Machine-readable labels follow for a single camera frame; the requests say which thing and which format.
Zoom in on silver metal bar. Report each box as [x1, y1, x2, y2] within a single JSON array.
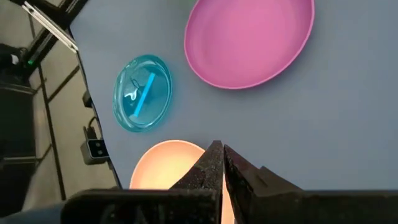
[[21, 1, 78, 54]]

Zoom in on opaque purple plate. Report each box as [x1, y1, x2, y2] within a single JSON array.
[[183, 0, 315, 90]]

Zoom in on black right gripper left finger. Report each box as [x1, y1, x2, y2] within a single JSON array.
[[60, 139, 224, 224]]

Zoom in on grey table-edge camera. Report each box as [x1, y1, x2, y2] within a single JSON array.
[[80, 126, 110, 166]]

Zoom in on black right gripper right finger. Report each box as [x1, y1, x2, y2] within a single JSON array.
[[223, 144, 398, 224]]

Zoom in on clear teal plate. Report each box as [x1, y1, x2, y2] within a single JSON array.
[[112, 54, 173, 133]]

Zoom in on opaque salmon plate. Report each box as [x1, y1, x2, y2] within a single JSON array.
[[129, 139, 236, 224]]

